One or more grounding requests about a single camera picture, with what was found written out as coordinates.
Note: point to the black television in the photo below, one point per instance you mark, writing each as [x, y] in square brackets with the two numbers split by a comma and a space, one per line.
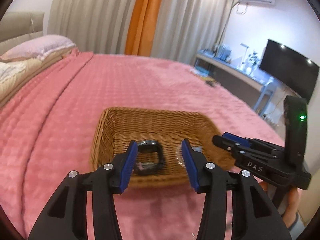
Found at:
[291, 68]

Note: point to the orange curtain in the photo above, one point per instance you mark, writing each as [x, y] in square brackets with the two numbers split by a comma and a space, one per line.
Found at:
[142, 27]

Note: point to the light blue chair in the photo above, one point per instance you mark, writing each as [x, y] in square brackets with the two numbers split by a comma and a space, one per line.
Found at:
[268, 90]

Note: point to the black smart watch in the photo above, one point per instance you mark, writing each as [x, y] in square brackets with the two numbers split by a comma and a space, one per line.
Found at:
[150, 158]

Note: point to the beige quilt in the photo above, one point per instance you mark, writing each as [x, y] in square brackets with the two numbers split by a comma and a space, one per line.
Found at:
[33, 68]

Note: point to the items on bed edge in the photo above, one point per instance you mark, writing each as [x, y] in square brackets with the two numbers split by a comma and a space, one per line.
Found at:
[204, 77]

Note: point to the brown wicker basket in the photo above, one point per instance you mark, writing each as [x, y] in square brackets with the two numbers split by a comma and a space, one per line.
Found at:
[118, 126]

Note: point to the right hand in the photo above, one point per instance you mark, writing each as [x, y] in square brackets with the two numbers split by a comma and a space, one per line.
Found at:
[292, 204]

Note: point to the beige padded headboard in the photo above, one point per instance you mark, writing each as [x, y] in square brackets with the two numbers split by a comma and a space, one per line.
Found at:
[19, 27]

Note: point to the white floral pillow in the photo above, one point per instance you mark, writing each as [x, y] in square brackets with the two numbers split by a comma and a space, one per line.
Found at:
[10, 71]

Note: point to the small plant in vase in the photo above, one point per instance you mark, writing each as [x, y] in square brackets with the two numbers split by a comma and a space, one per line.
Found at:
[253, 60]

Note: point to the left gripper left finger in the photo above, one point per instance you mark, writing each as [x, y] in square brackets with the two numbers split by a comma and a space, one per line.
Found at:
[65, 214]

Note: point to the beige curtain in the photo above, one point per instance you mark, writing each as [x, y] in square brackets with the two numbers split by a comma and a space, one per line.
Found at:
[166, 29]

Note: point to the white desk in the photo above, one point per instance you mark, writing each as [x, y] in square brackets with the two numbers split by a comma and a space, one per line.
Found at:
[236, 81]

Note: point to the white desk lamp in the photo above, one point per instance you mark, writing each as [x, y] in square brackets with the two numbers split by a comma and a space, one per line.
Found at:
[242, 63]

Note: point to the light blue hair clip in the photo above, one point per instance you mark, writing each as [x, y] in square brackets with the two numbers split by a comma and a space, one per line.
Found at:
[197, 149]

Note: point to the pink pillow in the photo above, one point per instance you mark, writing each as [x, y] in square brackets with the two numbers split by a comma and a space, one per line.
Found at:
[38, 48]

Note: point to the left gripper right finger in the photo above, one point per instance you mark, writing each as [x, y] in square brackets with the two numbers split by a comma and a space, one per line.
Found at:
[254, 216]

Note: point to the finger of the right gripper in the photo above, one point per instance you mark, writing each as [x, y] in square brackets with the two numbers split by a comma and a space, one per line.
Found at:
[247, 158]
[255, 144]

